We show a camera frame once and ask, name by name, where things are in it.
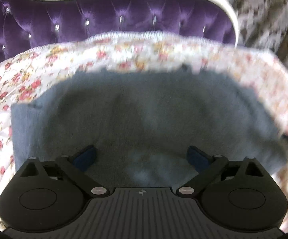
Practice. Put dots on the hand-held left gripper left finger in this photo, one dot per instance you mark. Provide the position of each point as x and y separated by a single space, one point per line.
87 155

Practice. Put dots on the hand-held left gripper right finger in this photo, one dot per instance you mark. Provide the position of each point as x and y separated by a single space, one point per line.
196 157

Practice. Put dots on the grey argyle sweater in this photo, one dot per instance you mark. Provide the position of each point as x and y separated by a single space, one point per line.
144 109

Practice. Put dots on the floral blanket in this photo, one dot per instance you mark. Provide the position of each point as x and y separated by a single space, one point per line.
34 64

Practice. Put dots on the purple tufted headboard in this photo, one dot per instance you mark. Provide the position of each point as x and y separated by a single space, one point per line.
84 15

